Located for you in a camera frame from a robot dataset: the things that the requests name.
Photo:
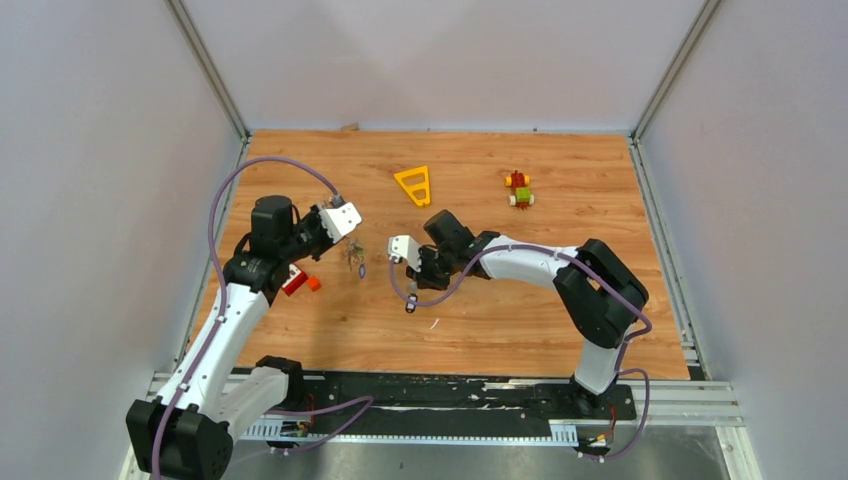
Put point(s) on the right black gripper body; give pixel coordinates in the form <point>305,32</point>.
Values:
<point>436,268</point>

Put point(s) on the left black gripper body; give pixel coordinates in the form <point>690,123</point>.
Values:
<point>310,237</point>

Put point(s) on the metal keyring with keys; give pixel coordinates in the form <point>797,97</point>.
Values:
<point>354,254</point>

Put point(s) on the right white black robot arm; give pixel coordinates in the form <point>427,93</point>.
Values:
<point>602,296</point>

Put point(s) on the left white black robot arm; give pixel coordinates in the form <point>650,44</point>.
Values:
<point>188,430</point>

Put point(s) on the red white toy block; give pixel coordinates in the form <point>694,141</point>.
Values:
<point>297,278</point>

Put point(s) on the yellow triangular plastic piece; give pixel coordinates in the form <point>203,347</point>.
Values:
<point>415,182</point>

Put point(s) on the red green toy block figure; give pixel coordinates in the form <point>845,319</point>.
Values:
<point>520,196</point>

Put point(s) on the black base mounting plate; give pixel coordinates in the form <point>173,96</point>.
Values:
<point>332,401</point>

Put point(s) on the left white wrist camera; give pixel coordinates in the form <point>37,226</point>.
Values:
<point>338,222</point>

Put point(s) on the white slotted cable duct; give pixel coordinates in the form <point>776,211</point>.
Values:
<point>554,434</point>

